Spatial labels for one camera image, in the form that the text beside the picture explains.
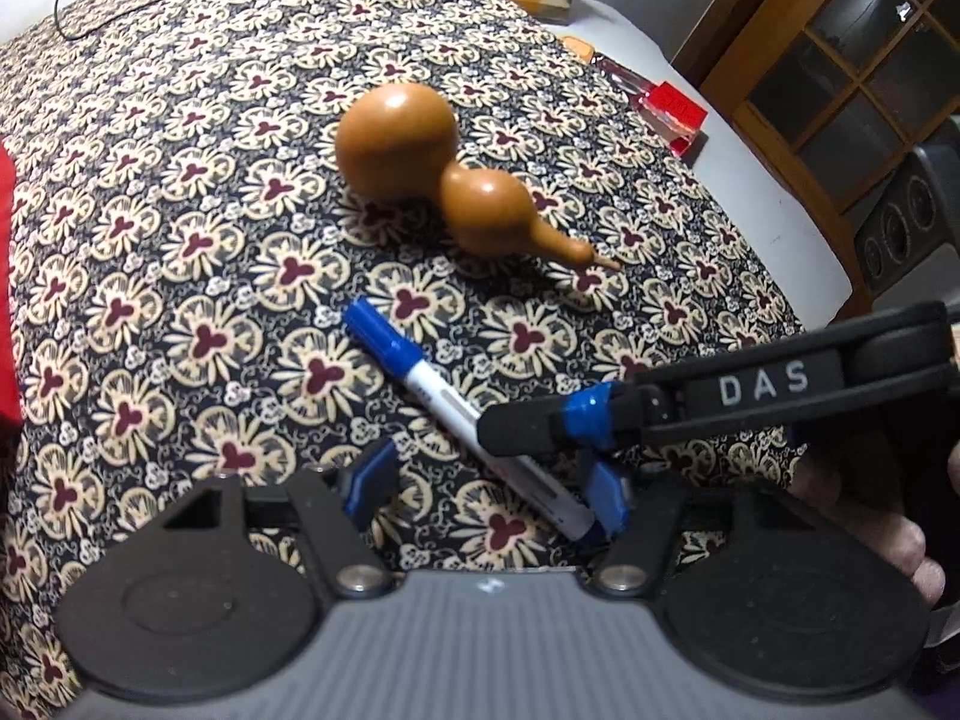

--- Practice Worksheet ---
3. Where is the floral patterned tablecloth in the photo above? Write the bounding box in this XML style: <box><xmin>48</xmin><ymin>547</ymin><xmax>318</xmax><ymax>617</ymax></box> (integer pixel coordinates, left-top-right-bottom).
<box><xmin>2</xmin><ymin>0</ymin><xmax>799</xmax><ymax>718</ymax></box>

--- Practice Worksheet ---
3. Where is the person's right hand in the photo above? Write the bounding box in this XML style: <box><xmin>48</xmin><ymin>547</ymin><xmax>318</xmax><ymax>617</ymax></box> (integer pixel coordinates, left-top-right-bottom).
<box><xmin>789</xmin><ymin>442</ymin><xmax>947</xmax><ymax>606</ymax></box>

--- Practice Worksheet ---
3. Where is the blue whiteboard marker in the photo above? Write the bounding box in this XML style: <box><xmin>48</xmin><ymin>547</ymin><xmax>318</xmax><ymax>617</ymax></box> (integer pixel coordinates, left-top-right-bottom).
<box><xmin>343</xmin><ymin>298</ymin><xmax>601</xmax><ymax>543</ymax></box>

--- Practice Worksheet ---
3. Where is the brown calabash gourd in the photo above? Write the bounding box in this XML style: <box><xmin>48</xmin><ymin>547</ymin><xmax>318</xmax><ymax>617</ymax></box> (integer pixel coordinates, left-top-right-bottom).
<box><xmin>334</xmin><ymin>83</ymin><xmax>620</xmax><ymax>271</ymax></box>

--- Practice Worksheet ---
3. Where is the black speaker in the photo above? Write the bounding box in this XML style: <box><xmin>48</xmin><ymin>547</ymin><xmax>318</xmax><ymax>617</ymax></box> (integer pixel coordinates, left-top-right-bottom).
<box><xmin>854</xmin><ymin>143</ymin><xmax>958</xmax><ymax>310</ymax></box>

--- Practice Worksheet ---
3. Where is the orange key fob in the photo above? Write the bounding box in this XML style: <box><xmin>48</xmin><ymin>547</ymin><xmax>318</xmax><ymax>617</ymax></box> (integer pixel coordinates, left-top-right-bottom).
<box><xmin>562</xmin><ymin>34</ymin><xmax>596</xmax><ymax>65</ymax></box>

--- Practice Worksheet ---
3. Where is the wooden glass cabinet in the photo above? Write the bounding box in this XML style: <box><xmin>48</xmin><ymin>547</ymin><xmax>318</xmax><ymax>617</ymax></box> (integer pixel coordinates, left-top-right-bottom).
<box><xmin>675</xmin><ymin>0</ymin><xmax>958</xmax><ymax>319</ymax></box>

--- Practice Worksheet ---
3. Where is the red cardboard box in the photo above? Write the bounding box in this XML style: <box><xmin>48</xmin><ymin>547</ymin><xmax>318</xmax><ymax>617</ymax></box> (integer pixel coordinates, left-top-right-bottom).
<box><xmin>0</xmin><ymin>148</ymin><xmax>23</xmax><ymax>440</ymax></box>

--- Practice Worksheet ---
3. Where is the small red box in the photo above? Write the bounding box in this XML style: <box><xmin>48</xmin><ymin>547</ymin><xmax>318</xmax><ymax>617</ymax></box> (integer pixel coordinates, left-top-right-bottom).
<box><xmin>638</xmin><ymin>82</ymin><xmax>708</xmax><ymax>160</ymax></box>

